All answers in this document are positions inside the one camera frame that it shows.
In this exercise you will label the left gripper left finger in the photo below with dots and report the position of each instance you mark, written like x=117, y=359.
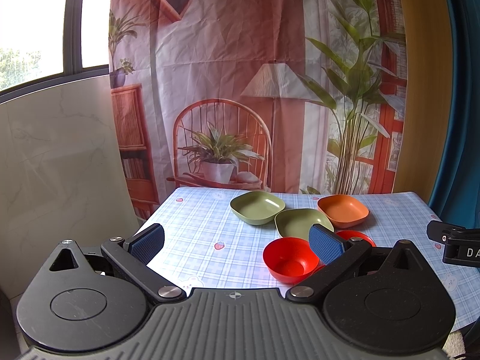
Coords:
x=129, y=259

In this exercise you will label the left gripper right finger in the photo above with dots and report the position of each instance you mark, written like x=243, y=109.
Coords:
x=340, y=258

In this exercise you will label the red round bowl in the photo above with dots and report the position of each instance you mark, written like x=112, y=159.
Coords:
x=290, y=260
x=346, y=235

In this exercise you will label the orange square bowl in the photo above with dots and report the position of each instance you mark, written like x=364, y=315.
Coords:
x=343, y=211

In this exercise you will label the green square bowl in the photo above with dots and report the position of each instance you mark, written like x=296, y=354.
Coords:
x=297, y=222
x=257, y=207

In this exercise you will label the teal curtain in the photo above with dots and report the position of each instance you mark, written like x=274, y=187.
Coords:
x=455, y=195

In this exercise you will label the blue plaid tablecloth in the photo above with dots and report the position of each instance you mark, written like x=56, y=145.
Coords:
x=207, y=246

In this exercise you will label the printed backdrop curtain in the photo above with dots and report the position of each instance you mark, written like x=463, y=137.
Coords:
x=286, y=96

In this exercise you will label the black window frame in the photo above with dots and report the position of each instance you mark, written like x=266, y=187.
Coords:
x=72, y=60

